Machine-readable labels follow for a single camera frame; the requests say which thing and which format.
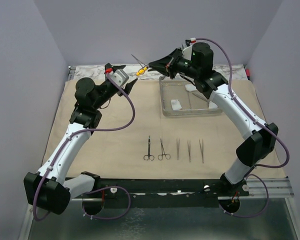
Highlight aluminium extrusion rail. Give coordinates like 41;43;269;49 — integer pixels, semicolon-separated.
29;177;295;201

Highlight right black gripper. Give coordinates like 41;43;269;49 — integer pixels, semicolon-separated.
148;47;200;80

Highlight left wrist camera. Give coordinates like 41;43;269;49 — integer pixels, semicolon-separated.
110;69;130;87

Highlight beige surgical wrap cloth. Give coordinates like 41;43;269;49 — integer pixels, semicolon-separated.
39;78;290;180

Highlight red marker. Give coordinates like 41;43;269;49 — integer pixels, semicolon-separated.
245;68;250;80

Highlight steel forceps clamp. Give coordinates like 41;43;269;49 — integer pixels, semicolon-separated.
143;135;155;161

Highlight white gauze pad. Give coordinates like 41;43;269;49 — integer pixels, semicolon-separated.
170;99;182;111
208;101;218;110
185;84;197;92

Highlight steel tweezers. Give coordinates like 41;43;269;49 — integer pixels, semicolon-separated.
199;139;204;163
176;138;180;161
187;140;192;163

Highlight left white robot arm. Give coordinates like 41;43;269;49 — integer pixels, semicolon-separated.
23;63;136;221

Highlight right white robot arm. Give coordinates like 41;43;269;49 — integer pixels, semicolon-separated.
148;42;279;196

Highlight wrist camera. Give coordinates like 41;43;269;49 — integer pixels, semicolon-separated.
182;37;197;60
110;69;130;87

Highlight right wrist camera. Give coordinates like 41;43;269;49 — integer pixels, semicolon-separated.
182;37;197;60

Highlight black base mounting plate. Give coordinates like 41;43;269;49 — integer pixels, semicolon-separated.
92;178;249;209

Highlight white gauze pad top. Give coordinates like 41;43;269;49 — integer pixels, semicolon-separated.
185;84;197;92

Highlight wire mesh instrument tray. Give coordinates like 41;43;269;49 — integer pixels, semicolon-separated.
159;75;222;118

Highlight steel surgical scissors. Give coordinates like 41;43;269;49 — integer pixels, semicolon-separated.
192;92;209;103

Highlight steel hemostat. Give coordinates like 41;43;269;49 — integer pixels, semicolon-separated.
131;54;149;72

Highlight yellow black marker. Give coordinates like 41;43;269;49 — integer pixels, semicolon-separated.
135;66;148;77

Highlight curved steel clamp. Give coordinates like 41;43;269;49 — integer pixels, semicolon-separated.
157;137;171;161

